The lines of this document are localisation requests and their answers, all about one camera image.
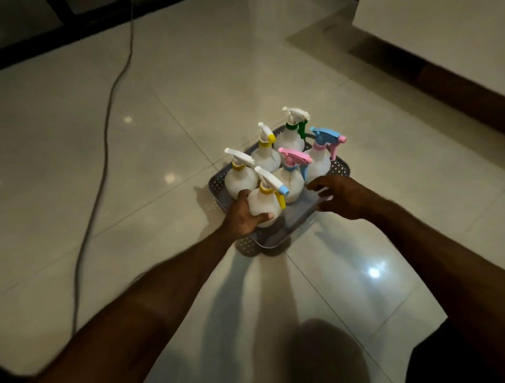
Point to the person's left forearm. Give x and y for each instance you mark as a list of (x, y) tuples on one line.
[(157, 300)]

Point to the person's right hand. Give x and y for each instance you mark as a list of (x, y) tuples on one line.
[(349, 197)]

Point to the group of white spray bottles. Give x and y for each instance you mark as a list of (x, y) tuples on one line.
[(266, 158)]

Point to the person's left hand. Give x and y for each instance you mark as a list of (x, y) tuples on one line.
[(238, 219)]

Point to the grey perforated plastic tray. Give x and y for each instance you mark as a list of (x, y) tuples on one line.
[(292, 221)]

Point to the person's right fingers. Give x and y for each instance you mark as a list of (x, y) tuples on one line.
[(324, 185)]

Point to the white furniture with wooden base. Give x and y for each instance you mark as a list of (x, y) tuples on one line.
[(434, 31)]

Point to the spray bottle with yellow trigger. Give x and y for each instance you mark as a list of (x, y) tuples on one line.
[(262, 203)]

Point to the person's right forearm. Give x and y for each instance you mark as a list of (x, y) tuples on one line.
[(434, 256)]

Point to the black shorts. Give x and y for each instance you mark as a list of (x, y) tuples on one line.
[(442, 363)]

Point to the person's left thumb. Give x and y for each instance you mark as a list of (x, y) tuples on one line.
[(263, 217)]

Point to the black door frame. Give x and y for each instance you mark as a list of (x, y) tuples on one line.
[(39, 47)]

